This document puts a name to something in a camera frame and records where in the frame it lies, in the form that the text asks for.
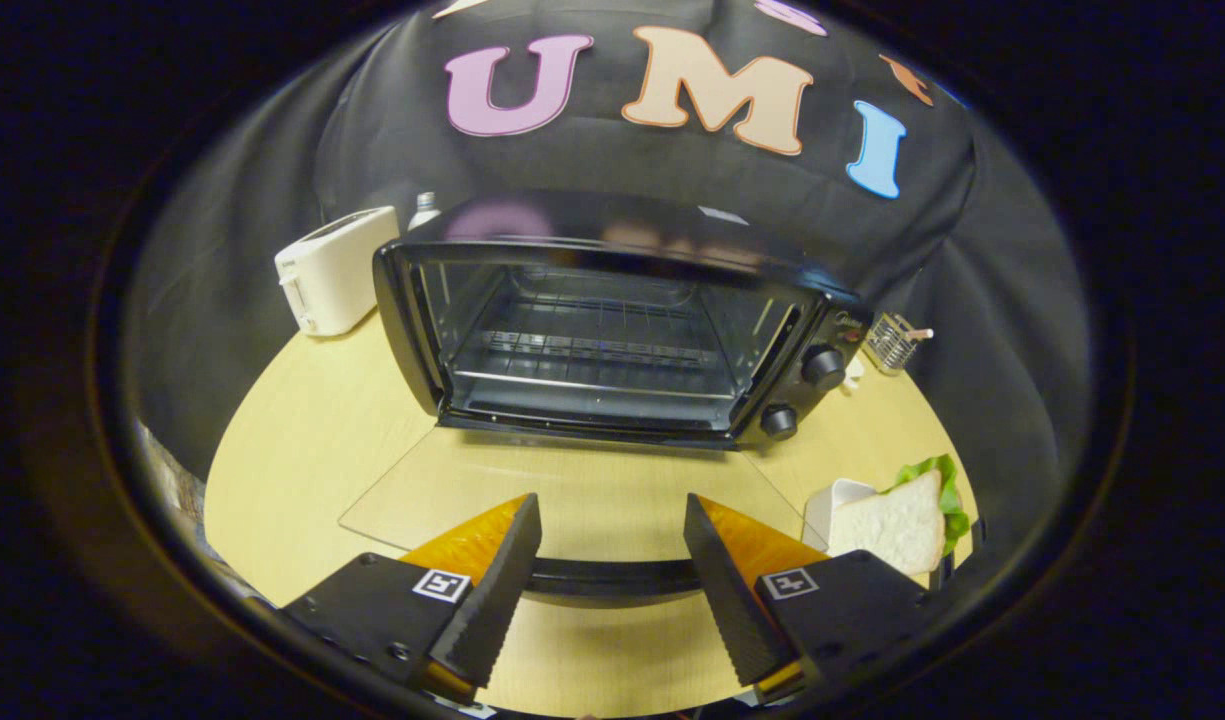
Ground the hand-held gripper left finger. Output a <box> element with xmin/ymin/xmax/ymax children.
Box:
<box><xmin>277</xmin><ymin>493</ymin><xmax>543</xmax><ymax>706</ymax></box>

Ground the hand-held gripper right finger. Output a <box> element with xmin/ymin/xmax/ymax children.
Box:
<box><xmin>684</xmin><ymin>493</ymin><xmax>938</xmax><ymax>706</ymax></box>

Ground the lettuce sandwich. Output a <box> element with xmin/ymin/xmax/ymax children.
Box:
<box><xmin>829</xmin><ymin>455</ymin><xmax>971</xmax><ymax>576</ymax></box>

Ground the black toaster oven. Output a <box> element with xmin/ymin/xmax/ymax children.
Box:
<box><xmin>339</xmin><ymin>190</ymin><xmax>875</xmax><ymax>608</ymax></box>

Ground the white bread toaster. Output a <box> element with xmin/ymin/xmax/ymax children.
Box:
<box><xmin>275</xmin><ymin>206</ymin><xmax>401</xmax><ymax>338</ymax></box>

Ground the white rectangular tray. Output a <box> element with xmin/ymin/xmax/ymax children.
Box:
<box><xmin>804</xmin><ymin>478</ymin><xmax>878</xmax><ymax>551</ymax></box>

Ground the black backdrop cloth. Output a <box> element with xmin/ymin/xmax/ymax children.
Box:
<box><xmin>122</xmin><ymin>0</ymin><xmax>1093</xmax><ymax>561</ymax></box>

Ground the wire mesh basket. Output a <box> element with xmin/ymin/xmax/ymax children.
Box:
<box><xmin>865</xmin><ymin>312</ymin><xmax>935</xmax><ymax>375</ymax></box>

